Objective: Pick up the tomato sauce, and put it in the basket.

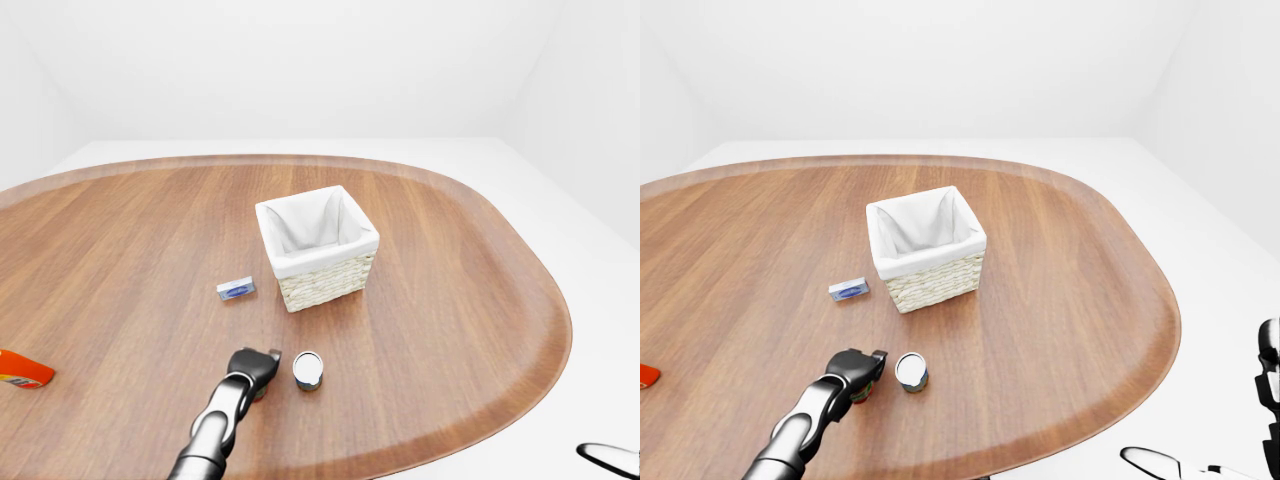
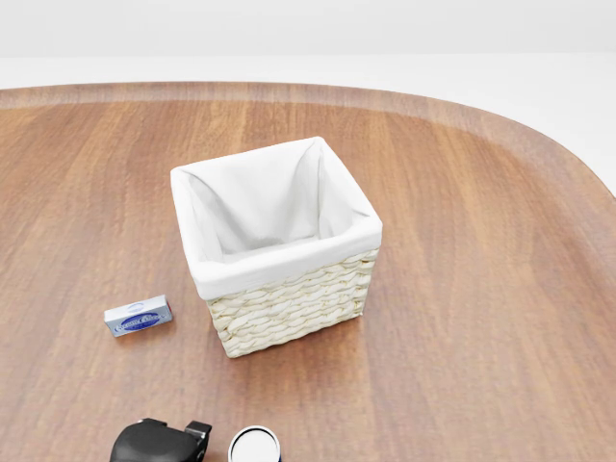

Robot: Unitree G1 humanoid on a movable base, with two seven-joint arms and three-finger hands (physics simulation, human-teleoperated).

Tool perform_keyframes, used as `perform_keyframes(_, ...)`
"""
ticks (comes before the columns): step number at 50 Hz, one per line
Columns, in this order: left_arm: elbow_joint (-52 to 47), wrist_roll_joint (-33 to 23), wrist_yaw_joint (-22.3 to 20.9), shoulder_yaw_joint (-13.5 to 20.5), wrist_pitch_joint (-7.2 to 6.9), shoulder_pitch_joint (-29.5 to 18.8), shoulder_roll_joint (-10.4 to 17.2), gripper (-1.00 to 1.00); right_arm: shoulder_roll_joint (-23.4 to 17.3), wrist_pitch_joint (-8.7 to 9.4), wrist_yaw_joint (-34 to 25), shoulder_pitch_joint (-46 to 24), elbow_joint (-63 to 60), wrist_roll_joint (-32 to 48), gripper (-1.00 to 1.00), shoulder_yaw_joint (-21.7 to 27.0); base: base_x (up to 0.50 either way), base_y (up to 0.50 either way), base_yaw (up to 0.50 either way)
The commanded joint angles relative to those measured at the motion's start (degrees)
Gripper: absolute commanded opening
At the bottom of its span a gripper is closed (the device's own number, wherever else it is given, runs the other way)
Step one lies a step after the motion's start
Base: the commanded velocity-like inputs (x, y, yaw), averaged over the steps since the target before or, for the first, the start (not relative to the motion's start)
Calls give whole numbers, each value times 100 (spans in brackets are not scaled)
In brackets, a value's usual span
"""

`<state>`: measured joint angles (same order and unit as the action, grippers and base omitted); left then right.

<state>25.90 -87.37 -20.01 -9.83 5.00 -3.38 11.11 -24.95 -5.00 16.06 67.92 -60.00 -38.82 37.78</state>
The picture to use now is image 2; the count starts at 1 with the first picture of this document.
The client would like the left silver and black robot hand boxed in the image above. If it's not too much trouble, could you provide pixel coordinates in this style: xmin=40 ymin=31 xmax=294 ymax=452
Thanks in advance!
xmin=110 ymin=418 xmax=214 ymax=462

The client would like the tin with white lid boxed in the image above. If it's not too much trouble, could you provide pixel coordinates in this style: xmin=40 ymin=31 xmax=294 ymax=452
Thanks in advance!
xmin=228 ymin=424 xmax=281 ymax=462

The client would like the woven basket with white liner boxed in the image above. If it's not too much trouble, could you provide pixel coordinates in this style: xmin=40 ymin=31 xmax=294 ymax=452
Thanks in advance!
xmin=169 ymin=136 xmax=384 ymax=359

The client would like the small blue and white box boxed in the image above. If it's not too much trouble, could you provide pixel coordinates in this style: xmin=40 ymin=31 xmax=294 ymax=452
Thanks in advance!
xmin=103 ymin=294 xmax=174 ymax=340

